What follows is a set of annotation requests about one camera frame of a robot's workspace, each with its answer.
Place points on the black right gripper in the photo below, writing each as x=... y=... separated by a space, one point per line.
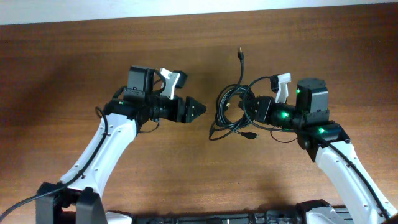
x=264 y=110

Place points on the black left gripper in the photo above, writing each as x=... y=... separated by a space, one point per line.
x=185 y=114

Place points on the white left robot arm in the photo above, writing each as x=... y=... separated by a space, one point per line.
x=77 y=196

